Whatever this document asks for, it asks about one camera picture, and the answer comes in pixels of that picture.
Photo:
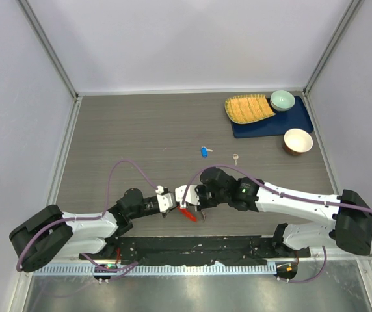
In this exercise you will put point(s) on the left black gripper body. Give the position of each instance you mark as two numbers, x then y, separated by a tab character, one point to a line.
148	208

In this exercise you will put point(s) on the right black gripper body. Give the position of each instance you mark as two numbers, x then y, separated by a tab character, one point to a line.
209	199

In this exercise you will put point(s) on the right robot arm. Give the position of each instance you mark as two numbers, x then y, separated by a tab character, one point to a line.
332	220

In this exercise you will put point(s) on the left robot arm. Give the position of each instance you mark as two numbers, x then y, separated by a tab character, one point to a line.
52	233

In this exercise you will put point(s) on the blue tagged key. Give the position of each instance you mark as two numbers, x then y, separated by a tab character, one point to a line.
205	151

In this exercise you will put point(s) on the plain silver key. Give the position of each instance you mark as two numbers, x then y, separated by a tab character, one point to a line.
235	158

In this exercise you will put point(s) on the yellow woven bamboo plate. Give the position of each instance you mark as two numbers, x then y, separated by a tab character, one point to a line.
248	109

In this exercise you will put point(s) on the brown white bowl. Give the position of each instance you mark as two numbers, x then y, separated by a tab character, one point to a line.
297	141

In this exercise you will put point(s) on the dark blue tray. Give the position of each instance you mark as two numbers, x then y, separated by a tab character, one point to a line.
296	117

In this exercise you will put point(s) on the light green bowl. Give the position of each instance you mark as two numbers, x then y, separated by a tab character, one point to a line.
282	100

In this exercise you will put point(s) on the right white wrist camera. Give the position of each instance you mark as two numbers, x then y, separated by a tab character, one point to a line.
186	197

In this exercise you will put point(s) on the white slotted cable duct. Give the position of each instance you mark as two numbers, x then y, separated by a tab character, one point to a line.
86	269

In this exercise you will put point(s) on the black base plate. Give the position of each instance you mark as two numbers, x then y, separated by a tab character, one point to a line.
195	251

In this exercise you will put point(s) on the left aluminium frame post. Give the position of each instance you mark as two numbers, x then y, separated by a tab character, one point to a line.
46	44

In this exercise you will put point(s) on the aluminium frame post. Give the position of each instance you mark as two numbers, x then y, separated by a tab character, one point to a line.
46	44
341	28

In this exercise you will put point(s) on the right aluminium frame post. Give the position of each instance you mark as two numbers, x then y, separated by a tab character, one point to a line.
341	28

